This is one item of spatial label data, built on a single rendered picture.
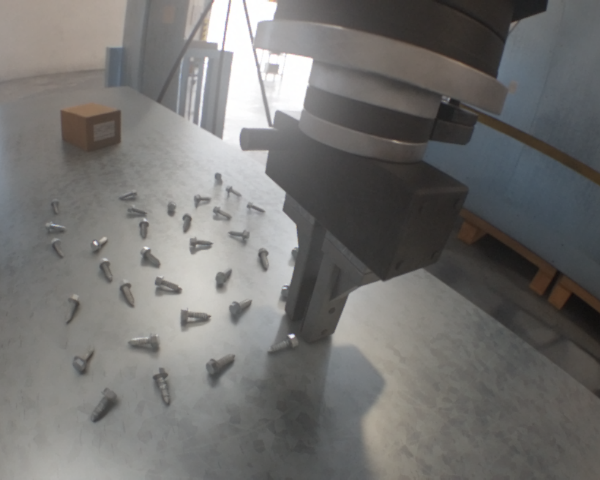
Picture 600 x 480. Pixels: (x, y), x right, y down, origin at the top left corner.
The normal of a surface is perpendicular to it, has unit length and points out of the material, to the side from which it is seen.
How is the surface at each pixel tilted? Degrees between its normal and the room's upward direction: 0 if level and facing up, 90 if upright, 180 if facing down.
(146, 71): 90
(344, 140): 90
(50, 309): 0
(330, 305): 90
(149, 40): 90
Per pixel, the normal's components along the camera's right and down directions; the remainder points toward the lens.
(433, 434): 0.19, -0.83
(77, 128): -0.46, 0.40
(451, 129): 0.52, 0.54
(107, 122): 0.87, 0.39
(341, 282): -0.84, 0.15
